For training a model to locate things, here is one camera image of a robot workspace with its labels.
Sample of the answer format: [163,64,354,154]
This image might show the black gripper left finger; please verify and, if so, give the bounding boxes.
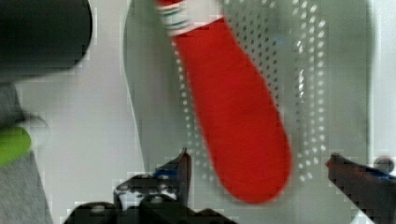
[64,149,237,224]

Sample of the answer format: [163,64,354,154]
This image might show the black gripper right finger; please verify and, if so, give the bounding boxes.
[326,153,396,224]

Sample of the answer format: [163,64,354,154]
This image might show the red plush ketchup bottle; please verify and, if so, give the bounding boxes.
[155,0,291,203]

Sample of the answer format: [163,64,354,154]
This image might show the green handled spatula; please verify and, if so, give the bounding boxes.
[0,127,32,167]

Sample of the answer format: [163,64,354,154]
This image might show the black cylinder post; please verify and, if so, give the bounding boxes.
[0,0,92,82]

